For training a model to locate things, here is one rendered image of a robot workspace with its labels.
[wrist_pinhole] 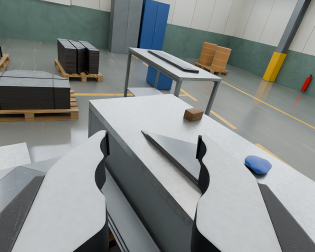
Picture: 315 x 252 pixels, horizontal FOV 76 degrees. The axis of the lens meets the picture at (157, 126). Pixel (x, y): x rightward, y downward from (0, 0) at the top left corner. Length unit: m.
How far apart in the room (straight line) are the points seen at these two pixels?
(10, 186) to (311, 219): 1.07
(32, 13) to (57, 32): 0.85
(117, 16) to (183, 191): 7.66
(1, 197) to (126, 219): 0.46
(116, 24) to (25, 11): 2.83
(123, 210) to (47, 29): 7.94
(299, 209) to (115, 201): 0.66
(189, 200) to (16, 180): 0.69
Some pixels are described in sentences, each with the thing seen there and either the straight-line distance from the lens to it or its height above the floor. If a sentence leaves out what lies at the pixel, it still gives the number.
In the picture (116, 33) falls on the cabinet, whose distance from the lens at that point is 8.13.
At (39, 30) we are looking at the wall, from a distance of 8.49.
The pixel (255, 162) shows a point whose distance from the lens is 0.93.
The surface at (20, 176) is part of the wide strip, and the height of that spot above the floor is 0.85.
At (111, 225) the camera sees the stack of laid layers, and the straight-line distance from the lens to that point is 0.83.
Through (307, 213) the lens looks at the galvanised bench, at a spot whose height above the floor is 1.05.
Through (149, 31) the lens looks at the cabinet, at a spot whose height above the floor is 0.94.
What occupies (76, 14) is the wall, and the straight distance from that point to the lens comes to 8.48.
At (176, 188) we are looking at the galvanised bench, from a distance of 0.69.
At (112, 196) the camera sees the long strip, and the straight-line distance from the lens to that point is 0.90.
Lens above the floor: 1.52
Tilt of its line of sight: 28 degrees down
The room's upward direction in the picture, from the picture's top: 12 degrees clockwise
